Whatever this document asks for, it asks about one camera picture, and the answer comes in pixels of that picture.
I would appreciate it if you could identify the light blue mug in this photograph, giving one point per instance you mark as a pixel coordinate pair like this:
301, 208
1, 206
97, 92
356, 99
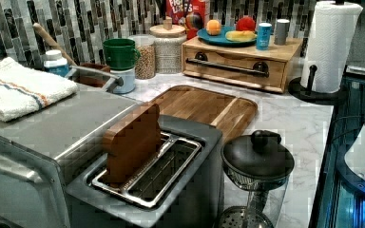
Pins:
128, 77

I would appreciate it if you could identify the black drawer handle bar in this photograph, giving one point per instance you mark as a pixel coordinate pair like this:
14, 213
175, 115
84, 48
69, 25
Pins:
259, 69

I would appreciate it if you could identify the wooden toy bread slice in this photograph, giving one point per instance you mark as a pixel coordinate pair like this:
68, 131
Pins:
131, 142

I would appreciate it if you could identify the white bottle blue label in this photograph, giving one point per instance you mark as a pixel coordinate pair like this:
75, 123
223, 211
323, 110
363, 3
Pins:
55, 63

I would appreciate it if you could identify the blue can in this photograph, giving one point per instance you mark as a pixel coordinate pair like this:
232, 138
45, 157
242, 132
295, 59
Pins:
263, 39

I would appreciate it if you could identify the wooden rolling pin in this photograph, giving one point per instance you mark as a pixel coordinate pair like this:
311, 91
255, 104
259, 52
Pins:
51, 42

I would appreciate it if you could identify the wooden cutting board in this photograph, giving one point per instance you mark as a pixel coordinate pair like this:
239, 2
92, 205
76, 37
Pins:
229, 113

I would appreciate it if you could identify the grey toaster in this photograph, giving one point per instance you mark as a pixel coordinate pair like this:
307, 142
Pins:
180, 188

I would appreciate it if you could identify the white striped towel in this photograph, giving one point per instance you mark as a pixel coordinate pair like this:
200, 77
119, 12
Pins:
25, 90

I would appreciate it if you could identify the orange fruit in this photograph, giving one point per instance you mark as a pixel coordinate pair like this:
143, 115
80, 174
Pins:
213, 27

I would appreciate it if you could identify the glass jar of grains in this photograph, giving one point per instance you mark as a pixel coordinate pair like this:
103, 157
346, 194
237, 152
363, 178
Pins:
145, 67

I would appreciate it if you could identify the wooden drawer box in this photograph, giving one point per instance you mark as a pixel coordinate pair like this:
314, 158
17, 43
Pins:
280, 59

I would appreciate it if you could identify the Froot Loops cereal box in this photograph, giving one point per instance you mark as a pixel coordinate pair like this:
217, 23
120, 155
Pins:
190, 14

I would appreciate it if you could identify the glass french press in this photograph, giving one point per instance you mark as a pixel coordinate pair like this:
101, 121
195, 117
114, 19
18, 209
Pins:
264, 202

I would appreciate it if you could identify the black paper towel holder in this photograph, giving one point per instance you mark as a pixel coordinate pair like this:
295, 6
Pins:
306, 94

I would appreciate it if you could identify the grey cylinder shaker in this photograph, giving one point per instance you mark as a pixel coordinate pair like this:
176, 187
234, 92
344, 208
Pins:
281, 31

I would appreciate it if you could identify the white woven canister wooden lid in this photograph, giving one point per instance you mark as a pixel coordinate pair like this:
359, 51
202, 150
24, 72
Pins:
168, 46

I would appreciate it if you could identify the white paper towel roll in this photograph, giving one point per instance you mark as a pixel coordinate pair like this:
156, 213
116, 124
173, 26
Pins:
329, 41

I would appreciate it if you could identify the stainless toaster oven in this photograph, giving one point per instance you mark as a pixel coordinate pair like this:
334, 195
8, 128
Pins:
44, 151

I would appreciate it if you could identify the teal plate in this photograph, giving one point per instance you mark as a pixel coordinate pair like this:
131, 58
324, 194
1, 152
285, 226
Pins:
220, 40

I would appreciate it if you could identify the brown bowl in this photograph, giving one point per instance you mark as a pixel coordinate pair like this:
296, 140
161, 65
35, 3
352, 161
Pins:
95, 81

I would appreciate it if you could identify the black pot lid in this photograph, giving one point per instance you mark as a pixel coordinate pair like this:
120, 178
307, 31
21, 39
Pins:
258, 156

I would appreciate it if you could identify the green mug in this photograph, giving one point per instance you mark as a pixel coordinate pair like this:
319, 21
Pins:
120, 53

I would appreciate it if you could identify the red toy fruit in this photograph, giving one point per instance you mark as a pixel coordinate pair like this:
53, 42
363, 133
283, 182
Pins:
246, 23

